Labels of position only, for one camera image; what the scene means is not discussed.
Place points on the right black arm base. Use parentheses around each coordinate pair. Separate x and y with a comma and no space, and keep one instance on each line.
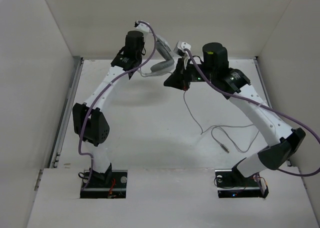
(230,186)

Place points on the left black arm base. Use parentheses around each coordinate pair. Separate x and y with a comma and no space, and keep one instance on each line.
(116,188)

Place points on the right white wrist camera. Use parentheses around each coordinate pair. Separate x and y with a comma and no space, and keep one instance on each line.
(180,47)

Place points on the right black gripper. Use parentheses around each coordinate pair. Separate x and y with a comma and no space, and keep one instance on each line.
(177,80)

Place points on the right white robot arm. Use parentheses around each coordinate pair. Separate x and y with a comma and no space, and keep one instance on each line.
(282,140)

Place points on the white grey headphones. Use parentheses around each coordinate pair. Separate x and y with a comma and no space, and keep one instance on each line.
(165,66)

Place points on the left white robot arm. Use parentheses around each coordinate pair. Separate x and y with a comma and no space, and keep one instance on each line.
(89,118)

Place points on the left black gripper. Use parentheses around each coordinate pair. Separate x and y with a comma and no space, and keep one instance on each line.
(143,46)

